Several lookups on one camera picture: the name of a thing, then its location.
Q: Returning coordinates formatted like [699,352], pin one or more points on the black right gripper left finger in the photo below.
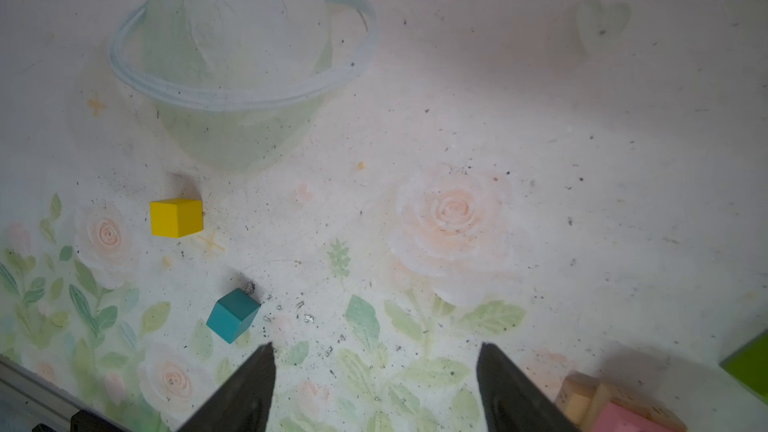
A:
[243,402]

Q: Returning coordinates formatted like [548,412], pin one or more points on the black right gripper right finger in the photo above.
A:
[511,402]

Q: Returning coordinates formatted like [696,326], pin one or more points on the natural wood block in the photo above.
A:
[650,410]
[575,396]

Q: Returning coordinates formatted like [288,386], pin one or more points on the teal small cube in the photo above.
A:
[232,315]

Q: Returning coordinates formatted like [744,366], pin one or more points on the pink wood block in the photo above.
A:
[614,418]

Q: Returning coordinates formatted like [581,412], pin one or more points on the yellow small cube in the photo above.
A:
[176,218]

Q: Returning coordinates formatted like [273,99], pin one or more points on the green wood block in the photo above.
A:
[749,366]

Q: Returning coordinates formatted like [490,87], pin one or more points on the aluminium front rail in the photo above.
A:
[28,403]

